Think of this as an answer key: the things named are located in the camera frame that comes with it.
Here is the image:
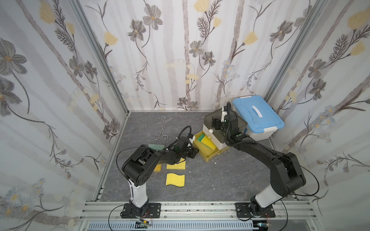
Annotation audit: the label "white storage bin blue lid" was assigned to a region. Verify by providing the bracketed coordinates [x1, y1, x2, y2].
[233, 95, 285, 141]

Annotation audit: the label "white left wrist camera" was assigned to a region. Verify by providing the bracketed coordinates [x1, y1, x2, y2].
[188, 134, 196, 144]

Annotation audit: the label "green scouring sponge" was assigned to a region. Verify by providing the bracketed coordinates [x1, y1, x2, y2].
[197, 134, 205, 142]

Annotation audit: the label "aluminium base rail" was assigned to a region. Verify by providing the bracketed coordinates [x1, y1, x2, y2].
[76, 201, 323, 231]

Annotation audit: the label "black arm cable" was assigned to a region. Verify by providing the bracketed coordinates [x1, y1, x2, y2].
[288, 155, 320, 197]
[115, 146, 151, 180]

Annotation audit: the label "bright yellow foam sponge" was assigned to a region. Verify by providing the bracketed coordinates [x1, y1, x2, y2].
[200, 136, 217, 151]

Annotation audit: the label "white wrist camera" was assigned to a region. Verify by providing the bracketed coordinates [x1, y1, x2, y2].
[188, 134, 196, 144]
[221, 106, 228, 123]

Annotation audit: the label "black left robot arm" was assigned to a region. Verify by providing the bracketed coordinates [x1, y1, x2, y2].
[121, 134, 199, 218]

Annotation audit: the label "metal tongs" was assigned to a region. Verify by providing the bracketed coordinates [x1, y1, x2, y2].
[154, 116, 168, 141]

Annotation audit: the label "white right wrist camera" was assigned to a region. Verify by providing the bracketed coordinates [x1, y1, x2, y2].
[221, 106, 228, 123]

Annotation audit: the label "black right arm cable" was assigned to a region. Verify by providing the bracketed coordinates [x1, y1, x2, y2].
[288, 155, 320, 197]

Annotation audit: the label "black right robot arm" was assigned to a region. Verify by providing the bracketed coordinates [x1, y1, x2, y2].
[211, 114, 306, 216]

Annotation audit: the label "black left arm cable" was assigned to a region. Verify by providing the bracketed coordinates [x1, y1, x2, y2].
[115, 146, 151, 180]

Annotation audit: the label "olive green drawer cabinet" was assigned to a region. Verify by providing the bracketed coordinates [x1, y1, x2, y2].
[203, 106, 247, 150]

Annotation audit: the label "yellow bottom drawer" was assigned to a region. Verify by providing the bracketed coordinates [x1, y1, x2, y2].
[193, 131, 221, 162]

